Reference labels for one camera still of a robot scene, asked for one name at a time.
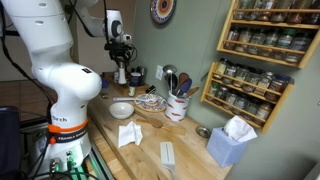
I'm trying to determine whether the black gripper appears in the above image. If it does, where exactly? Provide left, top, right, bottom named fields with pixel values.
left=104, top=41, right=133, bottom=70

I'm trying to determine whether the steel top salt cellar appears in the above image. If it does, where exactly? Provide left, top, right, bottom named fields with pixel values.
left=117, top=61, right=128, bottom=85

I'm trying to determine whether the blue tissue box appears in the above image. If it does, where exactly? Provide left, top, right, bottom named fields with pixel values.
left=205, top=114, right=258, bottom=168

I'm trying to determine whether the dark canister with white lid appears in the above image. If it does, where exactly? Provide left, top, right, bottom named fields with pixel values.
left=129, top=71, right=143, bottom=88

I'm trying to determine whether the white ceramic bowl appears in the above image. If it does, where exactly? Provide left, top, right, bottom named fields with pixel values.
left=108, top=101, right=135, bottom=120

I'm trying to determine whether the steel ladle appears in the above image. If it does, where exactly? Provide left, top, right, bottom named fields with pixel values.
left=163, top=64, right=178, bottom=94

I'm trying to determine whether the colourful decorated ceramic plate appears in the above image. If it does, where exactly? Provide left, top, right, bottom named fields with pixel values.
left=133, top=93, right=168, bottom=113

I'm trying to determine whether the brown spatula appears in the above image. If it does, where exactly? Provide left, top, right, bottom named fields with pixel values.
left=178, top=72, right=190, bottom=91

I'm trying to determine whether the dark blue spatula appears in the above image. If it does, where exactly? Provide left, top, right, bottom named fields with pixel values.
left=178, top=78, right=193, bottom=98

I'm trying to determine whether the white crock with red fish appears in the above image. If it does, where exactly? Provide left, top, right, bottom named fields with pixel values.
left=164, top=90, right=190, bottom=122

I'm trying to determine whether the white paper napkin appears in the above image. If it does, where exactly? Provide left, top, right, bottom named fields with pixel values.
left=118, top=120, right=144, bottom=149

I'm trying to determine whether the light wooden spoon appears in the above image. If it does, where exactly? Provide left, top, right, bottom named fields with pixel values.
left=186, top=86, right=200, bottom=99

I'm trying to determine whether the wooden spatula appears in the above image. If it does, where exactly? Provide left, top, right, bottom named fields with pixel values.
left=135, top=118, right=188, bottom=136

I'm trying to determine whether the glass spice jar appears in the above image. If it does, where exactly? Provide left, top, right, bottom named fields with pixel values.
left=234, top=0, right=256, bottom=20
left=248, top=31, right=267, bottom=55
left=256, top=0, right=276, bottom=22
left=265, top=74, right=291, bottom=102
left=215, top=58, right=229, bottom=79
left=224, top=28, right=240, bottom=50
left=287, top=0, right=309, bottom=24
left=235, top=29, right=253, bottom=53
left=285, top=33, right=313, bottom=64
left=273, top=29, right=297, bottom=60
left=232, top=93, right=249, bottom=114
left=215, top=85, right=229, bottom=102
left=208, top=81, right=220, bottom=98
left=270, top=0, right=291, bottom=23
left=255, top=71, right=275, bottom=97
left=234, top=66, right=250, bottom=88
left=223, top=63, right=238, bottom=84
left=243, top=69, right=263, bottom=93
left=242, top=99, right=261, bottom=120
left=261, top=29, right=279, bottom=58
left=223, top=89, right=238, bottom=107
left=303, top=0, right=320, bottom=25
left=254, top=102, right=274, bottom=126

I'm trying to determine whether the dark blue bin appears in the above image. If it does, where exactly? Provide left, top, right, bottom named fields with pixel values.
left=0, top=106, right=21, bottom=178

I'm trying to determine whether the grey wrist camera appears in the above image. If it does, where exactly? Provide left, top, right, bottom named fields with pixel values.
left=121, top=33, right=133, bottom=43

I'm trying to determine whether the white handled brush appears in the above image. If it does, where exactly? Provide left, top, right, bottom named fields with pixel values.
left=113, top=96, right=159, bottom=104

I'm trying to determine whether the white wall outlet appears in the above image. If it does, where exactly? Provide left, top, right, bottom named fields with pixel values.
left=155, top=64, right=164, bottom=81

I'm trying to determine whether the small black frame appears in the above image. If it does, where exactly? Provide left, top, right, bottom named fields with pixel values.
left=145, top=84, right=157, bottom=95

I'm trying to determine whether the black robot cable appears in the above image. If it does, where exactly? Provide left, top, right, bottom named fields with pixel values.
left=66, top=0, right=109, bottom=44

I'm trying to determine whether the decorated wall plate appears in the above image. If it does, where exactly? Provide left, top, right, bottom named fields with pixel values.
left=149, top=0, right=177, bottom=25

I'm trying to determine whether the wooden wall spice rack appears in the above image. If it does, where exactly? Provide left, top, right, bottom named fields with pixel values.
left=200, top=61, right=295, bottom=134
left=216, top=0, right=320, bottom=69

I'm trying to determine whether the black base cable bundle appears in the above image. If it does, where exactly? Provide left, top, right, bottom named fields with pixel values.
left=19, top=133, right=101, bottom=180

